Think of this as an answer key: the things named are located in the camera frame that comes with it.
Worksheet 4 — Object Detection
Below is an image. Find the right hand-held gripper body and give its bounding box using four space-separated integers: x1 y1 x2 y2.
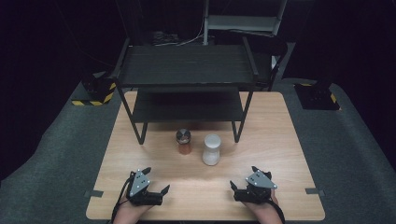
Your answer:
233 169 278 205

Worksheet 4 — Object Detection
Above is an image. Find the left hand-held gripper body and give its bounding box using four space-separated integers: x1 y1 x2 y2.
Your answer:
125 169 164 206

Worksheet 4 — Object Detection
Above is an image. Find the glass jar with white lid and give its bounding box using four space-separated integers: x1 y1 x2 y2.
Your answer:
201 133 222 167

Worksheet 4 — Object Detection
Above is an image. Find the brown spice jar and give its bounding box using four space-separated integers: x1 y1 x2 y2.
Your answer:
175 128 192 156

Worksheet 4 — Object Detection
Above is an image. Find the black two-tier shelf rack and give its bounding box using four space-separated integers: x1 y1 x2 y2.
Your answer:
109 36 260 146

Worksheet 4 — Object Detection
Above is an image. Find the person's left hand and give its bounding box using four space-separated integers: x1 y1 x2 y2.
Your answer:
118 195 154 217

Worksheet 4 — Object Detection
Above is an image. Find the person's right hand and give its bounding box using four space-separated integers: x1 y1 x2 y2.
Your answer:
242 189 281 217

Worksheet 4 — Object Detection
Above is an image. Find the grey tape strip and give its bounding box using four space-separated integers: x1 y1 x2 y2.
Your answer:
304 187 326 197
84 189 105 199

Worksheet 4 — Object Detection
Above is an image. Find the grey felt cloth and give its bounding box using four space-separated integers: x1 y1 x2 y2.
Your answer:
0 70 396 224

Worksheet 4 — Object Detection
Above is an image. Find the black block with yellow stripes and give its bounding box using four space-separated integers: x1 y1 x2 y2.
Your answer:
71 72 118 107
293 81 342 111

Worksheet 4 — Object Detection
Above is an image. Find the grey metal stand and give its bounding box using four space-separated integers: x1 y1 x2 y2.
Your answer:
202 0 288 47

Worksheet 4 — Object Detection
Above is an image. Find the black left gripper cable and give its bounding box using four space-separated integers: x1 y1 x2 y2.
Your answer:
110 172 137 224

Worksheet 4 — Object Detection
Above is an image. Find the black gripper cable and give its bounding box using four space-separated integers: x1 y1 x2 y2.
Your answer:
110 172 137 224
264 198 287 224

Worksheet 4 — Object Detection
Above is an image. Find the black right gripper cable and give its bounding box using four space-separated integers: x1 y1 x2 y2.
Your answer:
264 198 287 224

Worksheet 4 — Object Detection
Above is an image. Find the white cable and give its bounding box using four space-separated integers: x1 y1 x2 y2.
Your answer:
153 17 205 48

